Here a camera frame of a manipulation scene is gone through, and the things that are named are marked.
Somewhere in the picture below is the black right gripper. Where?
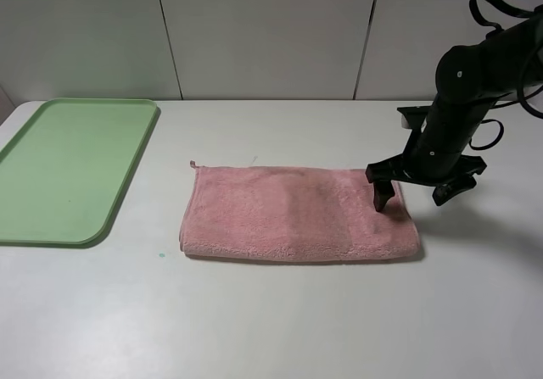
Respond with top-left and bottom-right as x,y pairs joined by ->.
366,97 -> 495,212

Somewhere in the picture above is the pink fluffy towel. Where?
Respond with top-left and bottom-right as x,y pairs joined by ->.
179,164 -> 421,264

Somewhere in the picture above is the green plastic tray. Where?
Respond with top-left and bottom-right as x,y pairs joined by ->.
1,98 -> 160,248

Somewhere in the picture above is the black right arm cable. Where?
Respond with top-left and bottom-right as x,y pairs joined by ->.
468,0 -> 543,151

